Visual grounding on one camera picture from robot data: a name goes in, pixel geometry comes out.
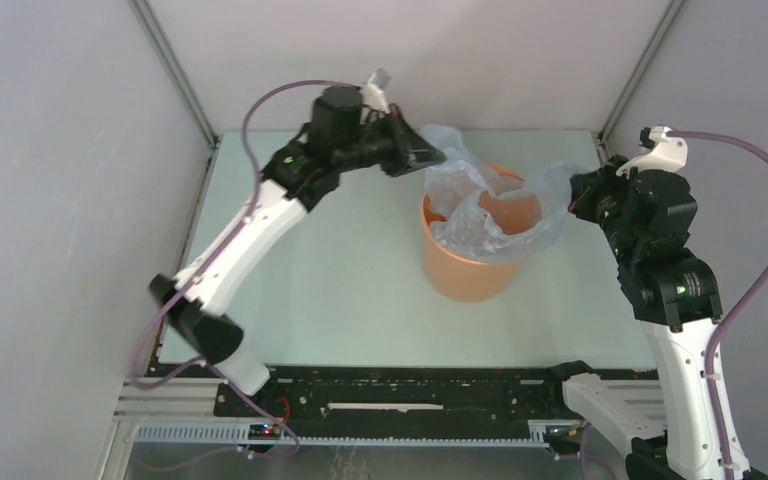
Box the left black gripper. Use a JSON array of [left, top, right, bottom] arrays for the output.
[[337, 104, 447, 179]]

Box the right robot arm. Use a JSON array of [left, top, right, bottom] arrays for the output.
[[541, 156, 761, 479]]

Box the right circuit board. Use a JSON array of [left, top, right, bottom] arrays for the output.
[[543, 424, 586, 443]]

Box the aluminium frame post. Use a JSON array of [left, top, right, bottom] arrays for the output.
[[597, 0, 689, 143], [128, 0, 219, 149]]

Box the orange trash bin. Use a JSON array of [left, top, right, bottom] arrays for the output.
[[420, 195, 541, 303]]

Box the circuit board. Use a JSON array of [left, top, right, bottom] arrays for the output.
[[247, 423, 283, 441], [543, 424, 586, 443]]

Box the right aluminium frame post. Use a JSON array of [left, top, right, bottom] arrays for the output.
[[597, 0, 689, 143]]

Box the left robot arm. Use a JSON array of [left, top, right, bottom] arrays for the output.
[[149, 81, 445, 417]]

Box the left circuit board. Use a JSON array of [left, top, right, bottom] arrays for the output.
[[247, 423, 283, 441]]

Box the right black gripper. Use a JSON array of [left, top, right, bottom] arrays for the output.
[[567, 154, 643, 265]]

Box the white slotted cable duct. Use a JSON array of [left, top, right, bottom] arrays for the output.
[[133, 421, 558, 449]]

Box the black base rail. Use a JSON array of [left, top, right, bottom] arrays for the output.
[[213, 360, 593, 442]]

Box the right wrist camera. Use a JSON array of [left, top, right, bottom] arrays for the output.
[[616, 126, 688, 178]]

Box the left aluminium frame post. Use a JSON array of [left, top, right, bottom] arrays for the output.
[[128, 0, 219, 149]]

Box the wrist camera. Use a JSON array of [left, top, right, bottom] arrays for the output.
[[616, 126, 688, 178], [359, 68, 391, 114]]

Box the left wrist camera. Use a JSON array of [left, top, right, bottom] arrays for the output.
[[359, 68, 391, 114]]

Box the blue plastic trash bag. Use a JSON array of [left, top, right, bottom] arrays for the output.
[[420, 125, 584, 264]]

